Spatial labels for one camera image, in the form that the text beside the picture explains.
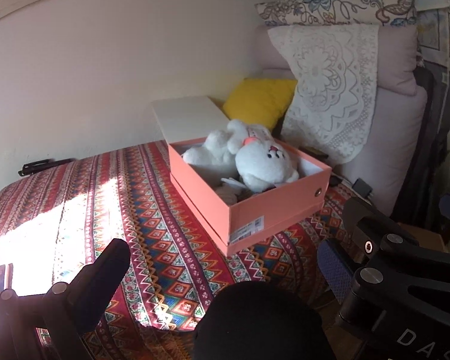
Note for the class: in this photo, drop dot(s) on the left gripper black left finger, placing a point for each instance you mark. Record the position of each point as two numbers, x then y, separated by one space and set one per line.
67 310

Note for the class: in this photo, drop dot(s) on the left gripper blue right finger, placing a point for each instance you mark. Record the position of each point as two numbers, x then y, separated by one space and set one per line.
337 267

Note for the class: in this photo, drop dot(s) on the white bear plush toy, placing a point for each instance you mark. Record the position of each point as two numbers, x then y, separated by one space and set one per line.
261 162

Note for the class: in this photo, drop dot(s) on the white duck plush toy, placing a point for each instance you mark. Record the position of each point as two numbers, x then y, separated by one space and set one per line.
212 160

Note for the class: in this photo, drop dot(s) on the black foam microphone cover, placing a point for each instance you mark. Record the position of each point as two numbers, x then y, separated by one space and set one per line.
256 320

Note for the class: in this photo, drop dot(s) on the pink cardboard shoe box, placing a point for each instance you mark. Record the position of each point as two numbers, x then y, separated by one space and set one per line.
236 227

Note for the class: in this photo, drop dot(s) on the colourful patterned tablecloth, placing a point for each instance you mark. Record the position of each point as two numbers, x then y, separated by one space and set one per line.
55 222

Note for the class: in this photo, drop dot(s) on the pink sofa backrest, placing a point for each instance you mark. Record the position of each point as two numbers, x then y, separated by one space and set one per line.
385 159

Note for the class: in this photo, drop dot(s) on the black pen on ledge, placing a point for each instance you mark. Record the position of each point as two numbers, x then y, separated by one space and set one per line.
42 165

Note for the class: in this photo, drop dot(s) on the white lace cover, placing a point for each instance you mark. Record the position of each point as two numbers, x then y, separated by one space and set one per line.
336 69

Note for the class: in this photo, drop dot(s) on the yellow cushion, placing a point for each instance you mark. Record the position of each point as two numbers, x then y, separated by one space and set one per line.
260 101

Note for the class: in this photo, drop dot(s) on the white shoe box lid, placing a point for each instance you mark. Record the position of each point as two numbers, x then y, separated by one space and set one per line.
188 118

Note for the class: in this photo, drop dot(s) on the floral pillow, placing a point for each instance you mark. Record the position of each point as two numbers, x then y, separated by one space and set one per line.
396 13

